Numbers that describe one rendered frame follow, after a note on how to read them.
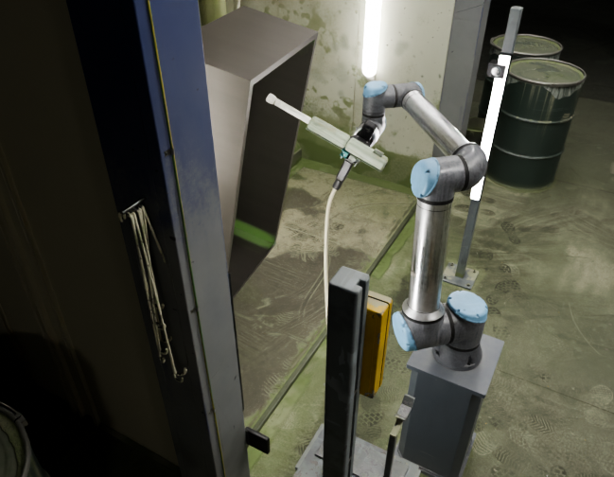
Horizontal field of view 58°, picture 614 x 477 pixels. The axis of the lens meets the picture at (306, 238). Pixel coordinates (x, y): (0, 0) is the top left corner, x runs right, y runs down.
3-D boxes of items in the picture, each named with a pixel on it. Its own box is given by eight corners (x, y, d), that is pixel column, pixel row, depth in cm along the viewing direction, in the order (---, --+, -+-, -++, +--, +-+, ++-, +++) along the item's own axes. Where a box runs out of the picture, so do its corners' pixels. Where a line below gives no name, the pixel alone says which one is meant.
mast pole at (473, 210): (454, 277, 353) (510, 8, 256) (456, 273, 357) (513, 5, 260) (462, 279, 351) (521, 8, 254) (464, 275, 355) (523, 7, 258)
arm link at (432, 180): (448, 353, 202) (476, 164, 164) (404, 362, 199) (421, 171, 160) (429, 326, 215) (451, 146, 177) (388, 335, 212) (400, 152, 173)
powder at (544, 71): (505, 59, 437) (505, 57, 436) (578, 64, 426) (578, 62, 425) (507, 82, 395) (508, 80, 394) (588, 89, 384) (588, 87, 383)
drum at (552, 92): (482, 154, 489) (503, 54, 437) (551, 162, 478) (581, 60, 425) (482, 187, 443) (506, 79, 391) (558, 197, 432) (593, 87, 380)
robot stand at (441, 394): (476, 435, 260) (504, 341, 222) (457, 489, 239) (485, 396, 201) (414, 409, 272) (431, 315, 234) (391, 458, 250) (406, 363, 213)
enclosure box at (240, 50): (157, 285, 267) (161, 46, 189) (220, 220, 312) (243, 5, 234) (220, 315, 261) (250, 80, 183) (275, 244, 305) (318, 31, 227)
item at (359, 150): (365, 201, 208) (392, 153, 193) (361, 206, 205) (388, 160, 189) (255, 136, 212) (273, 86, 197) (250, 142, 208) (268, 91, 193)
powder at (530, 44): (569, 44, 466) (569, 43, 466) (548, 61, 432) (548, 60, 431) (506, 33, 493) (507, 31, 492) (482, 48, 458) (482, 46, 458)
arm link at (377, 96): (387, 78, 216) (385, 108, 223) (359, 80, 214) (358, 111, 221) (396, 85, 209) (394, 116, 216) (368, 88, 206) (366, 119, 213)
